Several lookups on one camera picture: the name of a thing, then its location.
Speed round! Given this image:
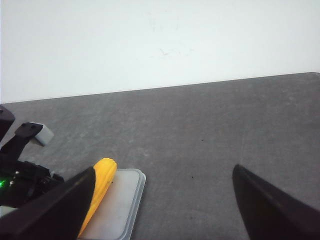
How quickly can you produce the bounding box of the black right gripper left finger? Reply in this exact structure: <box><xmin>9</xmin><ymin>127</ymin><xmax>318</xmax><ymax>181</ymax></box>
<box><xmin>0</xmin><ymin>167</ymin><xmax>96</xmax><ymax>240</ymax></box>

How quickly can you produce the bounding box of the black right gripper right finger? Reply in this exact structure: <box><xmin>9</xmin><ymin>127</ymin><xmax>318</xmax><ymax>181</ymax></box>
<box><xmin>232</xmin><ymin>164</ymin><xmax>320</xmax><ymax>240</ymax></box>

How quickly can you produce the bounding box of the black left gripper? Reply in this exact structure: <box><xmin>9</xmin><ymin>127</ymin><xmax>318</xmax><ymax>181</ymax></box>
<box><xmin>0</xmin><ymin>104</ymin><xmax>65</xmax><ymax>209</ymax></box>

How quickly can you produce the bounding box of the yellow corn cob piece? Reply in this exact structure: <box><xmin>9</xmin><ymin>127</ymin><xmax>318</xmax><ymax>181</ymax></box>
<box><xmin>78</xmin><ymin>158</ymin><xmax>117</xmax><ymax>237</ymax></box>

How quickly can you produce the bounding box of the silver digital kitchen scale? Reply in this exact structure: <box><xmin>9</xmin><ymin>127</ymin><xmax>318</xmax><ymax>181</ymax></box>
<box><xmin>78</xmin><ymin>168</ymin><xmax>146</xmax><ymax>240</ymax></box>

